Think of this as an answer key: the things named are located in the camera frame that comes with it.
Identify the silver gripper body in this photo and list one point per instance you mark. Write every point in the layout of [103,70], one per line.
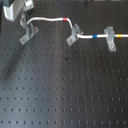
[12,9]

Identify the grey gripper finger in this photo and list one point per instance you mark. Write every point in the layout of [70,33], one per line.
[23,20]

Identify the grey block at top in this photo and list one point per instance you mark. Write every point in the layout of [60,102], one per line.
[29,4]

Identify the left grey cable clip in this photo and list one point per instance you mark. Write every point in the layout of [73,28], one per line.
[31,31]

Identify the grey cable clip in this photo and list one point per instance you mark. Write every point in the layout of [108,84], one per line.
[110,38]
[31,31]
[73,37]

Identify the middle grey cable clip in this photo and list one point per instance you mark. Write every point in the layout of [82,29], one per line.
[73,37]

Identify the right grey cable clip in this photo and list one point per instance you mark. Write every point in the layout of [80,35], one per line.
[110,38]

